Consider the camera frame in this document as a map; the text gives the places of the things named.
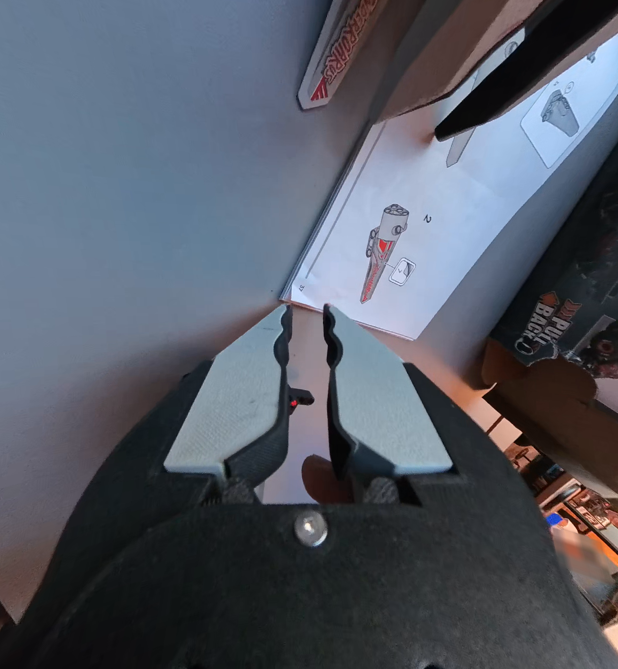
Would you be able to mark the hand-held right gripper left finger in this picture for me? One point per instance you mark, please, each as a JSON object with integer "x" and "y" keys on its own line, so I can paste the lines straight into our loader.
{"x": 230, "y": 402}

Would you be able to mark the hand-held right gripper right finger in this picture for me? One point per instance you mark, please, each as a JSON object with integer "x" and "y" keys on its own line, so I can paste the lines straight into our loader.
{"x": 382, "y": 407}

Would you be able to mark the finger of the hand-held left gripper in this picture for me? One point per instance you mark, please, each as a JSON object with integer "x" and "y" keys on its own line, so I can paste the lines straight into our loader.
{"x": 445, "y": 47}
{"x": 539, "y": 68}

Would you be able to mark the lego instruction booklet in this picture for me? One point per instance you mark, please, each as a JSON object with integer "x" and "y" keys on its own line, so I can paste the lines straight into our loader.
{"x": 445, "y": 245}

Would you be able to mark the small black lego piece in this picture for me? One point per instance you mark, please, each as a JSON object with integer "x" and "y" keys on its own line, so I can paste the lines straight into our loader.
{"x": 301, "y": 400}

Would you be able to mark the dark lego set box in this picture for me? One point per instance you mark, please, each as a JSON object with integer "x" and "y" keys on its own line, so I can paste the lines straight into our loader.
{"x": 575, "y": 272}

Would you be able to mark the person's right hand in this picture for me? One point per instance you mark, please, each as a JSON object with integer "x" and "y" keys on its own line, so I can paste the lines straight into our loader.
{"x": 317, "y": 483}

